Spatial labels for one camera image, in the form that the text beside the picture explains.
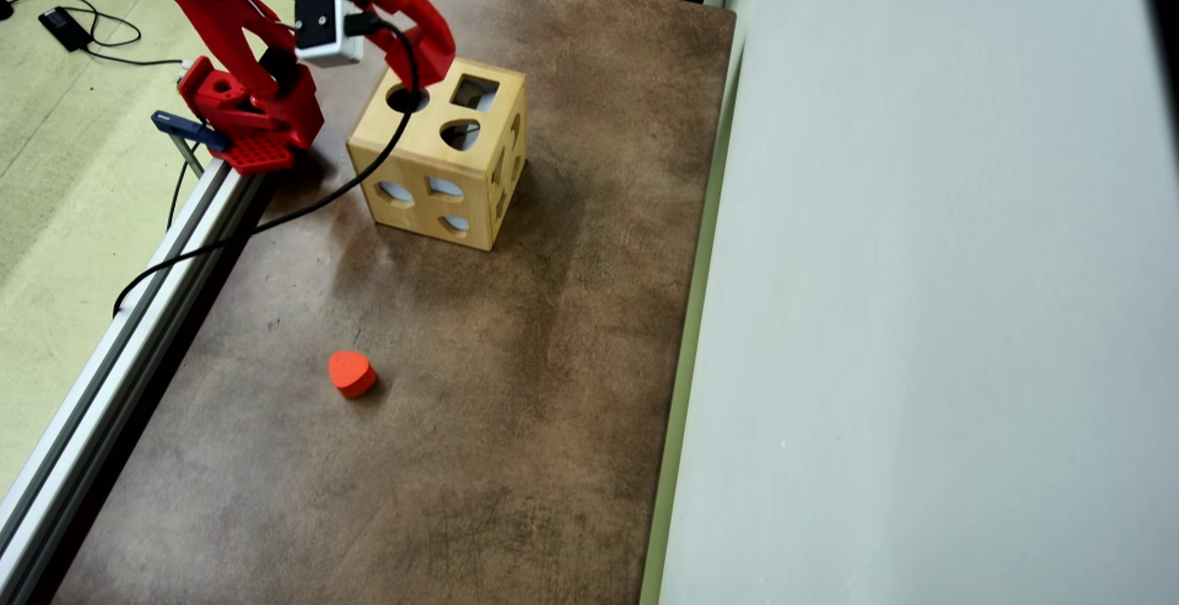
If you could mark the aluminium profile rail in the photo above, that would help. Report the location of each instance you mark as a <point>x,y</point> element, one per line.
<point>110,356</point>

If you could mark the black power adapter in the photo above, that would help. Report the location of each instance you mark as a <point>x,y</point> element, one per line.
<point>64,27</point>

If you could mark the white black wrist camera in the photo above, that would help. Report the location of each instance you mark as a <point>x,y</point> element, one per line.
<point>318,25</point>

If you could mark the orange heart block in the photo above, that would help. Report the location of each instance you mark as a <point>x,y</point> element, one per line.
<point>350,373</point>

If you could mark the blue clamp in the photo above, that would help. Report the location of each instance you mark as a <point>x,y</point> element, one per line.
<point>180,124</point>

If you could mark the wooden shape sorter box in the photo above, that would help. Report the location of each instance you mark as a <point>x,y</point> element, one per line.
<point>433,158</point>

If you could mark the red robot arm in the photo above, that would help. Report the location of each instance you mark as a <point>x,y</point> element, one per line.
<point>216,6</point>

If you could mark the red cube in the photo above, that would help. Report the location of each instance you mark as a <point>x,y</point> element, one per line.
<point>436,73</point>

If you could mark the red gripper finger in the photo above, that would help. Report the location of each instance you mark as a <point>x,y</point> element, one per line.
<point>428,25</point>

